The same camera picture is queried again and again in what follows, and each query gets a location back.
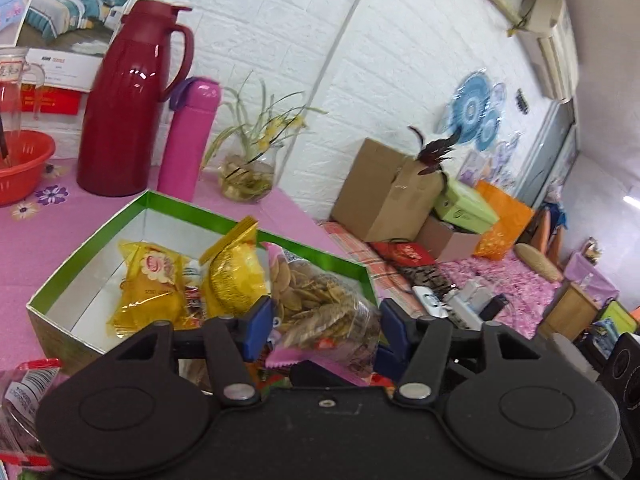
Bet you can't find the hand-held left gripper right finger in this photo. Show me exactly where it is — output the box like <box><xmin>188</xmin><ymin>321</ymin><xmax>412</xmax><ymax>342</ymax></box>
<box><xmin>375</xmin><ymin>299</ymin><xmax>538</xmax><ymax>406</ymax></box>

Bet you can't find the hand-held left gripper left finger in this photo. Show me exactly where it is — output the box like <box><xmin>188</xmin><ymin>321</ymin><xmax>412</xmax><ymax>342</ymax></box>
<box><xmin>102</xmin><ymin>296</ymin><xmax>275</xmax><ymax>407</ymax></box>

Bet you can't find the clear yellow cake packet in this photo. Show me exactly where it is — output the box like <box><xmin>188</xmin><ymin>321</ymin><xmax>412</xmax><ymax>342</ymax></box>
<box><xmin>199</xmin><ymin>216</ymin><xmax>273</xmax><ymax>321</ymax></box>

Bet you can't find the clear bag of seeds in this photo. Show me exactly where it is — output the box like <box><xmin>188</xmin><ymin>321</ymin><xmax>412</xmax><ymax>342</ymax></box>
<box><xmin>265</xmin><ymin>242</ymin><xmax>383</xmax><ymax>386</ymax></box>

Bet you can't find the orange yellow snack packet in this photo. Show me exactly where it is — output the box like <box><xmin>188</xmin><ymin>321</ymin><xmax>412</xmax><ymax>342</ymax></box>
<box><xmin>105</xmin><ymin>241</ymin><xmax>193</xmax><ymax>340</ymax></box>

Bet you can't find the green cardboard box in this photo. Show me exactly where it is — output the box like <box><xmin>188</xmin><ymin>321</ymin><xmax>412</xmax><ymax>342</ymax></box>
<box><xmin>26</xmin><ymin>190</ymin><xmax>383</xmax><ymax>391</ymax></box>

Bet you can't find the white power strip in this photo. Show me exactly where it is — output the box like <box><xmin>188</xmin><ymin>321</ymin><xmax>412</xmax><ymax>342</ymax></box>
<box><xmin>412</xmin><ymin>285</ymin><xmax>446</xmax><ymax>318</ymax></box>

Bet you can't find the red printed bag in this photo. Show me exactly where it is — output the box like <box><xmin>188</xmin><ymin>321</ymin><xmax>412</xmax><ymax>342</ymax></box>
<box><xmin>370</xmin><ymin>241</ymin><xmax>436</xmax><ymax>267</ymax></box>

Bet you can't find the plaid blanket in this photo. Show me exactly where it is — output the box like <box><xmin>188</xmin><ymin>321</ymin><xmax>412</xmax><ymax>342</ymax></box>
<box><xmin>320</xmin><ymin>220</ymin><xmax>426</xmax><ymax>311</ymax></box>

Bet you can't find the small brown cardboard box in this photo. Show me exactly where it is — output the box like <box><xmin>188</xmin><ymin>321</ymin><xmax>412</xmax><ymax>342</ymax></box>
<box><xmin>417</xmin><ymin>215</ymin><xmax>483</xmax><ymax>263</ymax></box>

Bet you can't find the pink floral bedding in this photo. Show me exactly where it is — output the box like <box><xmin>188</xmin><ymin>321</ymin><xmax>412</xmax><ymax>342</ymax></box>
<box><xmin>435</xmin><ymin>250</ymin><xmax>563</xmax><ymax>341</ymax></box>

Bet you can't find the large brown cardboard box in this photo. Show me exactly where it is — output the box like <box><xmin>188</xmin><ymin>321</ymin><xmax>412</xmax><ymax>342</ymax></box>
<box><xmin>331</xmin><ymin>137</ymin><xmax>443</xmax><ymax>243</ymax></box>

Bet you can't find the green shoe box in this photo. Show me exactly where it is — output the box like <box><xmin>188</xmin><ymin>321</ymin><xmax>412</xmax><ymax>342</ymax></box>
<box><xmin>433</xmin><ymin>177</ymin><xmax>501</xmax><ymax>233</ymax></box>

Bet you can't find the glass vase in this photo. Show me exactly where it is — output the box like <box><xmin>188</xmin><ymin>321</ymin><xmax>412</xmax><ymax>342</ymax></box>
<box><xmin>218</xmin><ymin>144</ymin><xmax>282</xmax><ymax>204</ymax></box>

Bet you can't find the orange paper bag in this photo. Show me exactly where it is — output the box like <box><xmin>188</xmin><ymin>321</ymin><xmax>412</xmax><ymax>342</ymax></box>
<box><xmin>472</xmin><ymin>180</ymin><xmax>536</xmax><ymax>261</ymax></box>

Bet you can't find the beige pillow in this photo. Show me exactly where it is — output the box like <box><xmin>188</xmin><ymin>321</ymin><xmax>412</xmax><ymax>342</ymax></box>
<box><xmin>515</xmin><ymin>242</ymin><xmax>563</xmax><ymax>283</ymax></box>

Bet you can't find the wooden nightstand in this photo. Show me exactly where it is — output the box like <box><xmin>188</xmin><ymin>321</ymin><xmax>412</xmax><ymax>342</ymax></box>
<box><xmin>537</xmin><ymin>282</ymin><xmax>601</xmax><ymax>341</ymax></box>

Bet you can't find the dark red artificial flower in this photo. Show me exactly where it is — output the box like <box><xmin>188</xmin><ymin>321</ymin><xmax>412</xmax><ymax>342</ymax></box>
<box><xmin>407</xmin><ymin>125</ymin><xmax>461</xmax><ymax>178</ymax></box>

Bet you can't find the pink bottle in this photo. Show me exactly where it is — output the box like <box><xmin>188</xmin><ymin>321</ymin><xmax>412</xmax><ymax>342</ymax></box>
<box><xmin>157</xmin><ymin>76</ymin><xmax>222</xmax><ymax>202</ymax></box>

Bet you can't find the yellow flower plant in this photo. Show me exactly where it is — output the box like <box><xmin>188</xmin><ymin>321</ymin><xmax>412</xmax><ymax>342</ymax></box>
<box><xmin>202</xmin><ymin>72</ymin><xmax>328</xmax><ymax>171</ymax></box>

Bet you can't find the pink floral tablecloth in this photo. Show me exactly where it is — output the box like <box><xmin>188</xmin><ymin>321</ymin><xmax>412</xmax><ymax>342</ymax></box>
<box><xmin>0</xmin><ymin>157</ymin><xmax>351</xmax><ymax>480</ymax></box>

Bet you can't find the red snack packet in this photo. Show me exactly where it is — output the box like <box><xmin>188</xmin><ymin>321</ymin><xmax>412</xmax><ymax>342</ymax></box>
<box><xmin>0</xmin><ymin>358</ymin><xmax>66</xmax><ymax>468</ymax></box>

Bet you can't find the dark red thermos jug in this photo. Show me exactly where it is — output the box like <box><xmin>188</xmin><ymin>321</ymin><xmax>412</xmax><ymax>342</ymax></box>
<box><xmin>76</xmin><ymin>0</ymin><xmax>195</xmax><ymax>197</ymax></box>

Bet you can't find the red plastic basin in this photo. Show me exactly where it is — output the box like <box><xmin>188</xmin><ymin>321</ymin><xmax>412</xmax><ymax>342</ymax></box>
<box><xmin>0</xmin><ymin>130</ymin><xmax>57</xmax><ymax>207</ymax></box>

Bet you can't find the glass pitcher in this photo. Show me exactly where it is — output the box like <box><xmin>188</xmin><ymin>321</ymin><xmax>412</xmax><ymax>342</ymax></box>
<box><xmin>0</xmin><ymin>46</ymin><xmax>47</xmax><ymax>133</ymax></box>

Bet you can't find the white air conditioner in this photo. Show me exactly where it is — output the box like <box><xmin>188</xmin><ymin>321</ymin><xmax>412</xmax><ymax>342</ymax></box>
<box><xmin>510</xmin><ymin>0</ymin><xmax>581</xmax><ymax>101</ymax></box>

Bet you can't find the blue round wall decoration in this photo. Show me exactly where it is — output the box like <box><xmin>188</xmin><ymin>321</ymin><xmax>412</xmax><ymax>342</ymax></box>
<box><xmin>447</xmin><ymin>72</ymin><xmax>508</xmax><ymax>151</ymax></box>

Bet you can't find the wall poster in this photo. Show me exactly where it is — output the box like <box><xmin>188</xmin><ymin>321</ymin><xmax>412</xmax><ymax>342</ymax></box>
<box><xmin>0</xmin><ymin>0</ymin><xmax>156</xmax><ymax>117</ymax></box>

